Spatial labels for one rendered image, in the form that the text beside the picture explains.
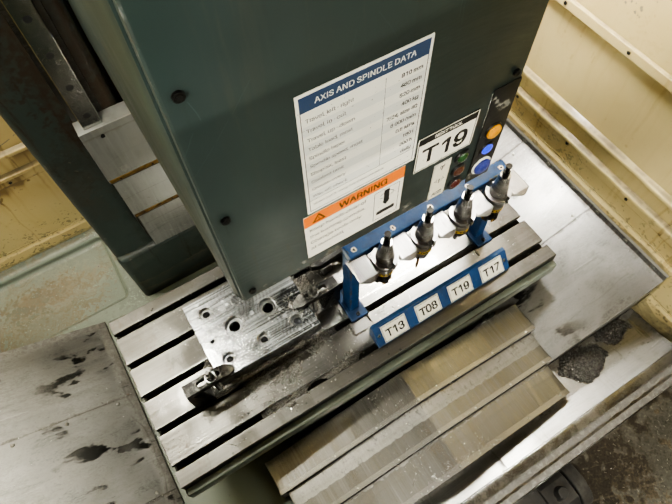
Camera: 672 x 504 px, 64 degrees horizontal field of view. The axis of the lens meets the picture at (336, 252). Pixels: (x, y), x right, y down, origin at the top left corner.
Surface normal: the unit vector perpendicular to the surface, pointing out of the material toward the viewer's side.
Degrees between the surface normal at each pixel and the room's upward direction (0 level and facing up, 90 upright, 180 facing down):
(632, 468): 0
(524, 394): 8
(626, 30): 90
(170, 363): 0
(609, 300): 24
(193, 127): 90
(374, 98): 90
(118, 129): 91
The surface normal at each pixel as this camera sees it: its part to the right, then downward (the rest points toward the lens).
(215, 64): 0.52, 0.75
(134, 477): 0.33, -0.62
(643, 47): -0.85, 0.47
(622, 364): -0.18, -0.67
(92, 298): -0.02, -0.47
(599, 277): -0.37, -0.23
